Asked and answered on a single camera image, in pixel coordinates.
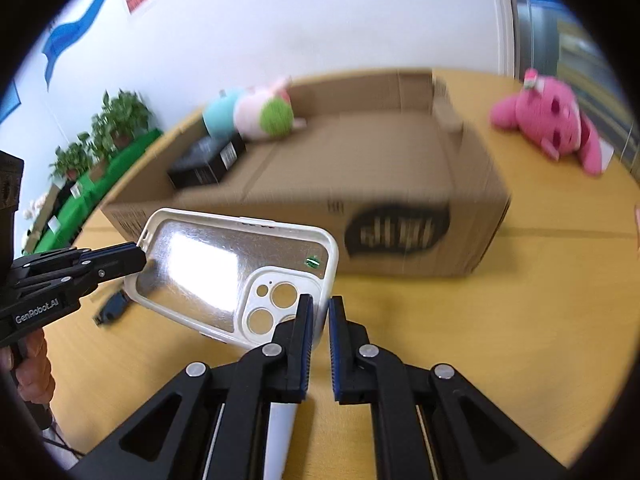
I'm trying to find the dark blue small device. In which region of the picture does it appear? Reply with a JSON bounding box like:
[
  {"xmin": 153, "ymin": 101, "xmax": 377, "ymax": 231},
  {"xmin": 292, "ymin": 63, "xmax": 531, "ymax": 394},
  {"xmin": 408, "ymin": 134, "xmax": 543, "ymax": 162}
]
[{"xmin": 93, "ymin": 291, "xmax": 130, "ymax": 328}]

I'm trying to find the white flower plant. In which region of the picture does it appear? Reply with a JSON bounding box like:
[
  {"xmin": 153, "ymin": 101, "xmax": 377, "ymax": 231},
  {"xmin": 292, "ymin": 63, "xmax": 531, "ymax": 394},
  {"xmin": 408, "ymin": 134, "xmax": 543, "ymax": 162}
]
[{"xmin": 22, "ymin": 197, "xmax": 48, "ymax": 221}]

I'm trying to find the white phone case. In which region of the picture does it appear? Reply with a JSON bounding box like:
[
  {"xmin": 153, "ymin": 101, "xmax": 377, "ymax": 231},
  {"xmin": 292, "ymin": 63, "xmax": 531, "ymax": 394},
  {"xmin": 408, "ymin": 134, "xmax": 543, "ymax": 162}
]
[{"xmin": 123, "ymin": 207, "xmax": 340, "ymax": 480}]

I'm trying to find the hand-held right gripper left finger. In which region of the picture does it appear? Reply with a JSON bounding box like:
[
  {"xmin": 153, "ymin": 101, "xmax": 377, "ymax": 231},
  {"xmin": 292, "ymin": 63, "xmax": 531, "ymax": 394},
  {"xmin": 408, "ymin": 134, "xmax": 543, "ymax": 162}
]
[{"xmin": 70, "ymin": 294, "xmax": 316, "ymax": 480}]

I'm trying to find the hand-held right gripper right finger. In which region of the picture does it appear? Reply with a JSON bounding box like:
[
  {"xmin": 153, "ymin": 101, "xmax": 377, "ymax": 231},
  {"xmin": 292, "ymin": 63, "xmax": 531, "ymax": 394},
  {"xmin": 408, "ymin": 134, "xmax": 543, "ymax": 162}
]
[{"xmin": 327, "ymin": 296, "xmax": 571, "ymax": 480}]

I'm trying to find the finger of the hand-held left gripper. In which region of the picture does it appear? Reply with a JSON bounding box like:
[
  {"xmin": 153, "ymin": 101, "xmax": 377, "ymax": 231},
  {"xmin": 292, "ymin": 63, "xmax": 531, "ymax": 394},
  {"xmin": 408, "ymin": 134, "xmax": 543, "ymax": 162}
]
[
  {"xmin": 15, "ymin": 241, "xmax": 142, "ymax": 273},
  {"xmin": 10, "ymin": 249, "xmax": 148, "ymax": 306}
]

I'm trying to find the cardboard box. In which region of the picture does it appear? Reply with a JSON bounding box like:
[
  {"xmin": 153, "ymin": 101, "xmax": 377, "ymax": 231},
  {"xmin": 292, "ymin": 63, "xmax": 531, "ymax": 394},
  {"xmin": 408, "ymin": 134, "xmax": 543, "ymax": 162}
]
[{"xmin": 100, "ymin": 69, "xmax": 512, "ymax": 279}]

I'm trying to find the pink plush toy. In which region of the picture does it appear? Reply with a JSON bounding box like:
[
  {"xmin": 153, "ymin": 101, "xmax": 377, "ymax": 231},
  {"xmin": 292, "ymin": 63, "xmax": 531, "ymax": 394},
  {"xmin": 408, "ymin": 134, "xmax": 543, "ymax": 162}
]
[{"xmin": 489, "ymin": 67, "xmax": 606, "ymax": 177}]

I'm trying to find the person's left hand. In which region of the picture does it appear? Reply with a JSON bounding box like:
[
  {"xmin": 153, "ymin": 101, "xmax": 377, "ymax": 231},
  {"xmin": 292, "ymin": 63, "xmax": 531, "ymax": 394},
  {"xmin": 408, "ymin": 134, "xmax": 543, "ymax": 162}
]
[{"xmin": 0, "ymin": 327, "xmax": 57, "ymax": 428}]

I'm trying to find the wooden desktop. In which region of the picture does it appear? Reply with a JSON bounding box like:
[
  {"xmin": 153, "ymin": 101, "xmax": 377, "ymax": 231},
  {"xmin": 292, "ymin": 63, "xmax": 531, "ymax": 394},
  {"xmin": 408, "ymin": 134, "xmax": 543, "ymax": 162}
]
[{"xmin": 37, "ymin": 67, "xmax": 640, "ymax": 480}]

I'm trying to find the black cable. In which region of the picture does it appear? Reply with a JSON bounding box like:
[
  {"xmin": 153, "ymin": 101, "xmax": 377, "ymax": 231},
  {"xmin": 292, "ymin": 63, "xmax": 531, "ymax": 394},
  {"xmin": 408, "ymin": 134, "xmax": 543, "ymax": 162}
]
[{"xmin": 40, "ymin": 420, "xmax": 86, "ymax": 458}]

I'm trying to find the potted green plant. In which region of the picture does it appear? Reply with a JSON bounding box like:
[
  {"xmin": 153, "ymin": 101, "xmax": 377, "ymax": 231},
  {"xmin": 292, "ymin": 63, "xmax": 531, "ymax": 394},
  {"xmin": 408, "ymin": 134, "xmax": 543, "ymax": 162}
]
[
  {"xmin": 89, "ymin": 114, "xmax": 118, "ymax": 166},
  {"xmin": 52, "ymin": 132, "xmax": 96, "ymax": 181},
  {"xmin": 100, "ymin": 89, "xmax": 153, "ymax": 153}
]

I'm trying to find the pig plush toy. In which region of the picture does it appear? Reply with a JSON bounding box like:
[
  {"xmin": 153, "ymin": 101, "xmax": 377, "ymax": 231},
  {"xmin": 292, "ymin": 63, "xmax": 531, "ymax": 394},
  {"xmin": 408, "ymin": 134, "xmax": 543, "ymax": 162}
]
[{"xmin": 202, "ymin": 76, "xmax": 307, "ymax": 141}]

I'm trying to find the black product box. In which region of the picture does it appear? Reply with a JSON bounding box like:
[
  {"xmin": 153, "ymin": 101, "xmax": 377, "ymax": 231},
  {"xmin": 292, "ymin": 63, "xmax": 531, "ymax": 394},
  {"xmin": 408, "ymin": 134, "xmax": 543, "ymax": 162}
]
[{"xmin": 166, "ymin": 132, "xmax": 247, "ymax": 191}]

